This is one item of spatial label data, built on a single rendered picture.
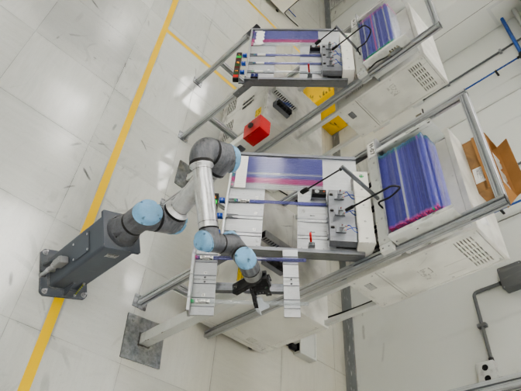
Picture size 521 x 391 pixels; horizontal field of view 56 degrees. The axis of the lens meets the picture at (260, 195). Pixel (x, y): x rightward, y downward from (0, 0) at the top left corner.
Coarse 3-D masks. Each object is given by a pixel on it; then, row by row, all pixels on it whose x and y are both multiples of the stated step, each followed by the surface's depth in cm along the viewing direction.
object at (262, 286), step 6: (264, 276) 191; (270, 276) 200; (258, 282) 190; (264, 282) 193; (270, 282) 199; (252, 288) 196; (258, 288) 195; (264, 288) 194; (258, 294) 199; (264, 294) 199; (270, 294) 197
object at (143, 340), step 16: (224, 304) 229; (128, 320) 266; (144, 320) 274; (176, 320) 248; (192, 320) 242; (128, 336) 262; (144, 336) 264; (160, 336) 257; (128, 352) 258; (144, 352) 265; (160, 352) 272
